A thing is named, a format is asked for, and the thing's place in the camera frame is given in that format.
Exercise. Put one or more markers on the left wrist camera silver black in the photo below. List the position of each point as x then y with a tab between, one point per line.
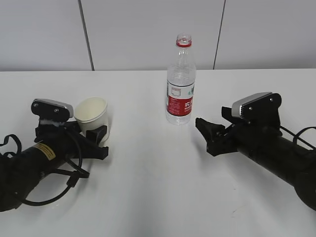
52	110

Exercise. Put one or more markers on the clear water bottle red label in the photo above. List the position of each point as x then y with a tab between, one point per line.
180	82

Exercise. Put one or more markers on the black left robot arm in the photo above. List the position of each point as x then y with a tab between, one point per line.
20	173

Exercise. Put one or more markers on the white paper cup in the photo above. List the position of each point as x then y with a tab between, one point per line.
92	113

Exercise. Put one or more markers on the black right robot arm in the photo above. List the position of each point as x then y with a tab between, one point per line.
292	163

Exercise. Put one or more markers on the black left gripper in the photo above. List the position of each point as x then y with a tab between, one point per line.
58	141

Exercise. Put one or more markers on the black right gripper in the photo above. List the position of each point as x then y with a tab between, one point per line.
238	137

